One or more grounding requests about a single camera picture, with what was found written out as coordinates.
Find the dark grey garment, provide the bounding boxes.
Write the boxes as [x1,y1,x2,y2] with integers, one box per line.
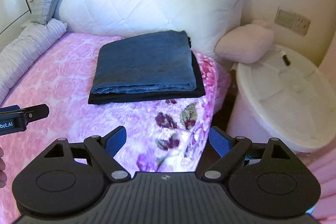
[88,50,206,105]

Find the blue denim jeans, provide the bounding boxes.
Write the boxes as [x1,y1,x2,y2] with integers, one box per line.
[91,31,197,94]

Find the person's left hand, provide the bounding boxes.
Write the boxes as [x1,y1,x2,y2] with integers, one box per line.
[0,148,7,188]

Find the pink floral blanket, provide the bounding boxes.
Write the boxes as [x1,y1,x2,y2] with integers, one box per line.
[0,31,336,219]

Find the white round plastic tub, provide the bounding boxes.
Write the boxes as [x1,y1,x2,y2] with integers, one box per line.
[227,44,335,153]

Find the white ribbed rolled duvet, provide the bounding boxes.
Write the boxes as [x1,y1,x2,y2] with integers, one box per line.
[1,18,67,102]

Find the pale pink small pillow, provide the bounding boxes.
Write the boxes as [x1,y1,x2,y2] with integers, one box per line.
[215,20,274,64]

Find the small black object on tub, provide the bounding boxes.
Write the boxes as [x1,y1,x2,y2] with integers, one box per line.
[281,55,291,67]

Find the white sliding wardrobe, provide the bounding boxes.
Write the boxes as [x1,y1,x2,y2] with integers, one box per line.
[1,0,31,39]

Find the white quilted headboard cushion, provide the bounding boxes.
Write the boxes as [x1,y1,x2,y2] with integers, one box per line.
[54,0,244,57]

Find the wall power socket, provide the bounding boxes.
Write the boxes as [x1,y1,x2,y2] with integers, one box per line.
[274,6,311,36]

